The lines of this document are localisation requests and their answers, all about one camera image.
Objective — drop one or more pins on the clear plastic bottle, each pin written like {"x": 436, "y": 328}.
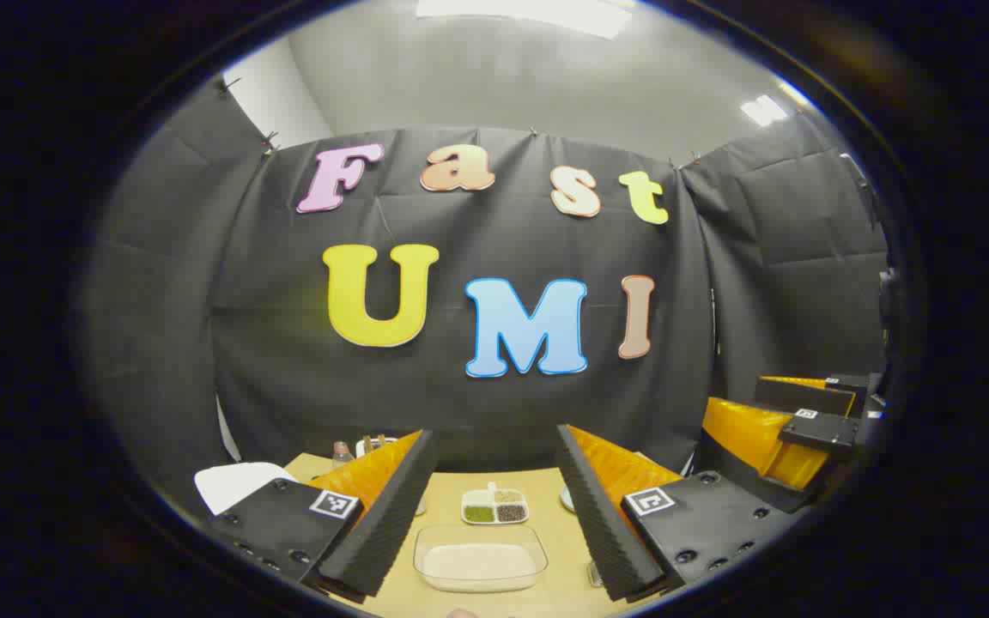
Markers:
{"x": 342, "y": 455}

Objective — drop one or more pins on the white toaster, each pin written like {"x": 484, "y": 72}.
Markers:
{"x": 374, "y": 445}

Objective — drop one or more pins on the clear plastic rice container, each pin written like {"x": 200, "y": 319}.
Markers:
{"x": 479, "y": 562}

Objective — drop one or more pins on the large ceiling light panel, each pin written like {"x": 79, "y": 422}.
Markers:
{"x": 529, "y": 13}

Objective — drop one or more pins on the white rice cooker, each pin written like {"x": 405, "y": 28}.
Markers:
{"x": 237, "y": 485}

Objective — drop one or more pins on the small ceiling light panel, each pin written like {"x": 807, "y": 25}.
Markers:
{"x": 762, "y": 110}

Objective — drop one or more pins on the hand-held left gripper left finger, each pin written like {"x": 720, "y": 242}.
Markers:
{"x": 387, "y": 515}

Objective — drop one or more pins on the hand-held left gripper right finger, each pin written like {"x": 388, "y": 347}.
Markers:
{"x": 602, "y": 515}

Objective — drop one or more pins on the black backdrop cloth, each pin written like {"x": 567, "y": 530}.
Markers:
{"x": 503, "y": 412}

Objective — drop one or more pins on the clear chopstick holder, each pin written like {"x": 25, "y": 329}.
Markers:
{"x": 595, "y": 575}

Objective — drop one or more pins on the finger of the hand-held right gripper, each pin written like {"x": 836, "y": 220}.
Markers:
{"x": 743, "y": 476}
{"x": 803, "y": 396}

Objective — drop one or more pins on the white divided bean dish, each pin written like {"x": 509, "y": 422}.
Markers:
{"x": 494, "y": 506}

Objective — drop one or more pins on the pale green plate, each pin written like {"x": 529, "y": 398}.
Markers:
{"x": 567, "y": 499}

